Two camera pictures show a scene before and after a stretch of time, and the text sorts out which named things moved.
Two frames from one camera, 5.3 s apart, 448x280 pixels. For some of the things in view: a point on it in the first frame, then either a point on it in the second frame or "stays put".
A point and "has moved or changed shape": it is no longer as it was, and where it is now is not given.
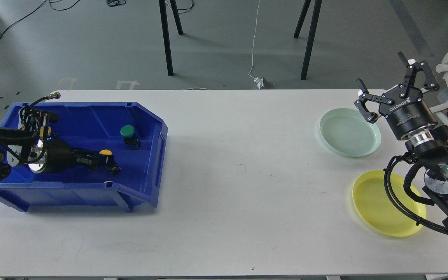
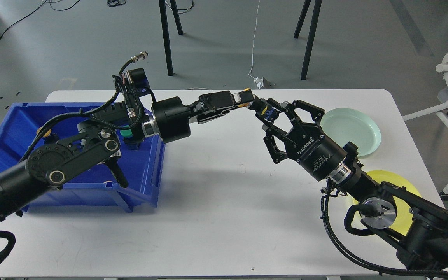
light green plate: x=345 y=132 stays put
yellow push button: x=106 y=157 has moved or changed shape
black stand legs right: x=316 y=13 stays put
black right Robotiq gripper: x=403 y=105 -> x=319 y=154
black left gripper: x=59 y=156 -> x=172 y=116
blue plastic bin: x=136 y=139 stays put
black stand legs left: x=163 y=11 stays put
